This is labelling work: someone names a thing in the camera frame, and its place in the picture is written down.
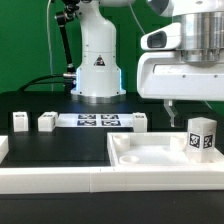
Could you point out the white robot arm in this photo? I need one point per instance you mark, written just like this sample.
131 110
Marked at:
92 44

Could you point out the white marker tag sheet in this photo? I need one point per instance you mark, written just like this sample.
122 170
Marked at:
94 120

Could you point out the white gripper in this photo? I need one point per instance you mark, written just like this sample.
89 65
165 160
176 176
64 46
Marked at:
163 75

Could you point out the white square table top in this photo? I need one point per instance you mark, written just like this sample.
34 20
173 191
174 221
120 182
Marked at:
153 149

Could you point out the white U-shaped obstacle fence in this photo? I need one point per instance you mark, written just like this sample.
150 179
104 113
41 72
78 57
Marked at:
107 179

